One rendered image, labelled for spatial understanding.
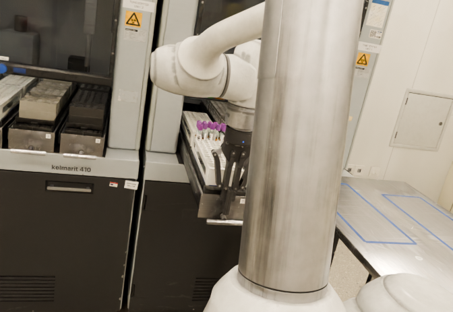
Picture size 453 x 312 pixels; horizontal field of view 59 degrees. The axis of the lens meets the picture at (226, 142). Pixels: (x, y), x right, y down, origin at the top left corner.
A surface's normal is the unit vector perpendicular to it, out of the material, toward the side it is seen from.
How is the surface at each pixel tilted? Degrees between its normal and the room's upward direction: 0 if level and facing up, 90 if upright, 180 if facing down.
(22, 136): 90
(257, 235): 85
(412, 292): 8
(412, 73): 90
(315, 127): 77
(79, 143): 90
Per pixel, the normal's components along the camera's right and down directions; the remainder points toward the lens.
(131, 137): 0.22, 0.33
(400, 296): -0.32, -0.82
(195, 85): 0.07, 0.90
